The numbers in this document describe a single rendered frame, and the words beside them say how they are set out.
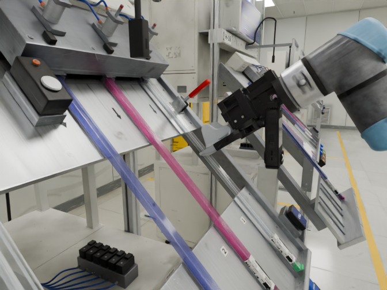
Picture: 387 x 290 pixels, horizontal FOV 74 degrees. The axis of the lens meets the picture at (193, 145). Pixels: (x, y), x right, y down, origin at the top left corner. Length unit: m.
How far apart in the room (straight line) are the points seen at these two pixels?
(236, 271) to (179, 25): 1.35
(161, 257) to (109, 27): 0.59
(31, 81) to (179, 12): 1.29
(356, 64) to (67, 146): 0.42
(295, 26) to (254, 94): 7.73
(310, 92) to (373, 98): 0.09
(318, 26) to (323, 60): 7.69
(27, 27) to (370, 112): 0.49
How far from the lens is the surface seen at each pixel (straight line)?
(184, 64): 1.53
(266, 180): 0.86
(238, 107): 0.48
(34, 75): 0.38
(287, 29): 8.21
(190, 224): 1.74
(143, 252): 0.82
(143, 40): 0.34
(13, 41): 0.43
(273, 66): 4.98
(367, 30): 0.47
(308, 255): 0.65
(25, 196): 2.37
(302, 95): 0.46
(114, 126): 0.45
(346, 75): 0.46
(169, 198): 1.74
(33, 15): 0.47
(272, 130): 0.48
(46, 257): 0.89
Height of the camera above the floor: 1.08
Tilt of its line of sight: 12 degrees down
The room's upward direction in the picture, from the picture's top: straight up
